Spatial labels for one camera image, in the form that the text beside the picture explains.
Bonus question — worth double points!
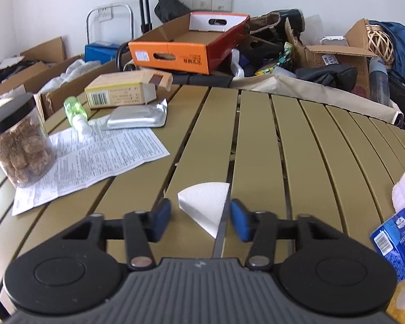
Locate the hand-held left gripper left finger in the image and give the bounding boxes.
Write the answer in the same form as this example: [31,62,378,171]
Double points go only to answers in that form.
[54,197,173,271]

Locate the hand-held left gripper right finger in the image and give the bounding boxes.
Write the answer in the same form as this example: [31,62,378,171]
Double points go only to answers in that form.
[230,198,345,271]

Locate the white paper wedge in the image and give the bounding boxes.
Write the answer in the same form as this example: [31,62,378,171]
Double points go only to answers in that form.
[177,181,231,239]

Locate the printed paper leaflet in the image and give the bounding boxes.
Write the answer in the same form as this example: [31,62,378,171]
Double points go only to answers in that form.
[12,116,171,217]

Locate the silver foil pack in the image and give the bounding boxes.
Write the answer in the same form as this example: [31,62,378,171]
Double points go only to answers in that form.
[100,99,168,131]

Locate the small yellow cardboard box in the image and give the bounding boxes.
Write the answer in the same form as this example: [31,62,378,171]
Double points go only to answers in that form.
[84,71,174,109]

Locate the small green bottle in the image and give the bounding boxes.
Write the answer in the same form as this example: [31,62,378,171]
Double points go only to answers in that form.
[63,96,92,136]

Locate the beige folding wagon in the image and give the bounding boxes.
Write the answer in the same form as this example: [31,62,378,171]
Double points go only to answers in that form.
[170,73,404,127]

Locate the white spray bottle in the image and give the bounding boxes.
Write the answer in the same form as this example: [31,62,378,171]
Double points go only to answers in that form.
[230,49,245,77]

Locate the clear jar of brown cubes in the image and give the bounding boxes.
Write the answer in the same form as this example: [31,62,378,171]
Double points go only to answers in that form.
[0,93,57,188]

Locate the plain brown cardboard box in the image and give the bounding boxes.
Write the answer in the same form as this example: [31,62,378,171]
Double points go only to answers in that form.
[34,54,122,122]

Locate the blue drink carton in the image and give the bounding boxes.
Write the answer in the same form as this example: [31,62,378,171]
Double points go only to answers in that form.
[369,207,405,281]

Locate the orange cardboard tray box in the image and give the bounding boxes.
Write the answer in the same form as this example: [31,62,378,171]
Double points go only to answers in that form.
[128,12,251,75]

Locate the green patterned bag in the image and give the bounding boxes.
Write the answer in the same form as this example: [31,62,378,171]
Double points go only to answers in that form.
[255,42,295,76]

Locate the black cloth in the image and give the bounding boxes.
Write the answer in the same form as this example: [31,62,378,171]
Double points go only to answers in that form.
[295,66,358,92]

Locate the white plastic bags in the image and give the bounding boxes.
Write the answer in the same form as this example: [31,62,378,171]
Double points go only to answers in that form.
[47,59,102,90]

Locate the blue box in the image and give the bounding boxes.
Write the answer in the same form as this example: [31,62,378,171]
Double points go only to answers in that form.
[84,40,120,62]

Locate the open brown cardboard box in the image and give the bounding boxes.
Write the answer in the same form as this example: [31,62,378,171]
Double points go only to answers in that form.
[285,18,380,100]

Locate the grey blue water bottle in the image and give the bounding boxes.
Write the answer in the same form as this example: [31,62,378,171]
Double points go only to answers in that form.
[369,57,390,105]

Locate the black fur-lined boot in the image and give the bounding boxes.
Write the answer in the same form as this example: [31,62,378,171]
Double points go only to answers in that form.
[248,8,306,39]

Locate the large open cardboard box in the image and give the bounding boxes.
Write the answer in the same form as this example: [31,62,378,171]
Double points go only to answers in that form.
[0,36,68,109]

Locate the black bag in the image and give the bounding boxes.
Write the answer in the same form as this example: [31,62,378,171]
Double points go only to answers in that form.
[154,0,192,24]

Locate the wicker ball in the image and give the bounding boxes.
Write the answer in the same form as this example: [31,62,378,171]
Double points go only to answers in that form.
[368,23,395,65]

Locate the chrome tube frame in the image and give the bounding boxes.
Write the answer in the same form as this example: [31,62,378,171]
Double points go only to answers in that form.
[85,3,134,46]

